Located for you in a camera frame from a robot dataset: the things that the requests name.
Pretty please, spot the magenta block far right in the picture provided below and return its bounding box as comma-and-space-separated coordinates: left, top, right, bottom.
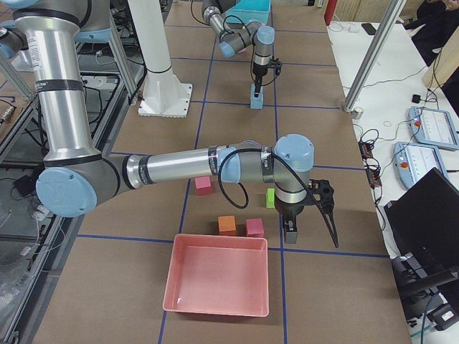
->
245, 218, 265, 238

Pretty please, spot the green foam block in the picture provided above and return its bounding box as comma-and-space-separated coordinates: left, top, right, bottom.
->
265, 188, 275, 209

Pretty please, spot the teach pendant lower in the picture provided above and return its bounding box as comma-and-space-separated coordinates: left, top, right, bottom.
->
394, 141, 449, 189

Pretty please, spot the magenta block near front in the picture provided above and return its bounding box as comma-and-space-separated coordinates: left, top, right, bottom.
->
194, 176, 212, 196

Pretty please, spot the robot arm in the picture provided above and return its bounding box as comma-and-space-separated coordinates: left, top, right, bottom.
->
1, 1, 339, 248
202, 1, 282, 109

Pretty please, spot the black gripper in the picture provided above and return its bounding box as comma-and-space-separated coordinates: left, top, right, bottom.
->
251, 58, 281, 98
275, 179, 339, 248

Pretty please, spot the pink plastic bin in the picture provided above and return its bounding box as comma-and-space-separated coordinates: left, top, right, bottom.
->
163, 234, 270, 317

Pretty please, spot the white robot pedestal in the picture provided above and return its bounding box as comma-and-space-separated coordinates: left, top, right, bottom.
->
128, 0, 193, 118

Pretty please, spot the light blue block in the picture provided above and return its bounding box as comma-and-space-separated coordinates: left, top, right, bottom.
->
250, 83, 264, 102
250, 96, 263, 110

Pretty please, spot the orange foam block right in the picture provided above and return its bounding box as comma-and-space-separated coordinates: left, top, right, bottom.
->
218, 215, 237, 236

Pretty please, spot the aluminium frame post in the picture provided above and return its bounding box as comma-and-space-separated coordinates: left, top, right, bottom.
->
342, 0, 407, 120

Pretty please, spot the magenta block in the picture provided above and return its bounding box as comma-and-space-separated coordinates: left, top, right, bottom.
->
245, 218, 265, 238
194, 176, 212, 196

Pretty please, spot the teach pendant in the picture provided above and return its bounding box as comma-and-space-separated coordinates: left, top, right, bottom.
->
394, 141, 449, 189
407, 106, 458, 151

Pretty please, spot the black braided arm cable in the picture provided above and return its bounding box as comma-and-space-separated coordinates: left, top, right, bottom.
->
219, 141, 340, 249

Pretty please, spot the blue plastic bin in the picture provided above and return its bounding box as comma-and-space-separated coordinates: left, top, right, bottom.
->
225, 0, 271, 24

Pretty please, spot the teach pendant upper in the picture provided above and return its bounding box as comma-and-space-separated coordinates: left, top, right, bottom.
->
407, 106, 458, 151

